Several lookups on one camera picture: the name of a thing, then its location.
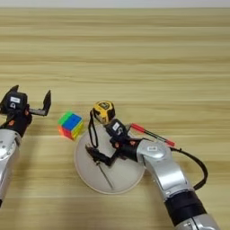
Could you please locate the red black pen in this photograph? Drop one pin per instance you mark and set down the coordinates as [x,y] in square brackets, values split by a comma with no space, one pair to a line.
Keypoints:
[152,134]

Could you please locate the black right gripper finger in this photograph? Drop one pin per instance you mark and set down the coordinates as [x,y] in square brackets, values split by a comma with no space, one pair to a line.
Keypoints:
[100,155]
[140,139]

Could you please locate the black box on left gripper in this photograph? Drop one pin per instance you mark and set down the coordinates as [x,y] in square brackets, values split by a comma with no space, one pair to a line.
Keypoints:
[15,101]

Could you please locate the round white plate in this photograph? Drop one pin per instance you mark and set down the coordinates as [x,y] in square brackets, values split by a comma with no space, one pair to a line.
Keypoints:
[125,176]

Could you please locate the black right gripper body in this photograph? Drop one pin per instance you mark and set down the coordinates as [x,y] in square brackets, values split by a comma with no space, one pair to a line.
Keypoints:
[127,149]

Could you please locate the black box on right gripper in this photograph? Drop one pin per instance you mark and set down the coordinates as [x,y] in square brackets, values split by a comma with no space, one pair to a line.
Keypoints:
[115,128]

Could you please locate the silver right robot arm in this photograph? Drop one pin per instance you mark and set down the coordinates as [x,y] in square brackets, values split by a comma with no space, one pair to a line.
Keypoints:
[167,170]

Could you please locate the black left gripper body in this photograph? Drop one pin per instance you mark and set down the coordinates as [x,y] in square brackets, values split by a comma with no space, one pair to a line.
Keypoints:
[18,121]

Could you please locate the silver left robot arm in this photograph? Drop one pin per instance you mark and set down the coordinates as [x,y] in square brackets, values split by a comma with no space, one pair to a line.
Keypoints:
[7,155]

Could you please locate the yellow black tape measure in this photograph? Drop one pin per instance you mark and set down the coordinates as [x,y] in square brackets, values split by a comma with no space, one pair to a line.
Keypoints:
[104,110]

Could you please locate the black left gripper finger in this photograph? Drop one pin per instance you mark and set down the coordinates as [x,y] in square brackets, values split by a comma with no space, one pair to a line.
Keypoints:
[7,91]
[47,101]

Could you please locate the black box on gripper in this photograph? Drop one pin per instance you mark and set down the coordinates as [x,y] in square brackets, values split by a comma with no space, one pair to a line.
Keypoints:
[15,101]
[115,128]

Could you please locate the multicolour puzzle cube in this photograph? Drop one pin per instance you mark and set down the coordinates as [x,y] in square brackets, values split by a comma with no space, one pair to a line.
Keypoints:
[71,125]

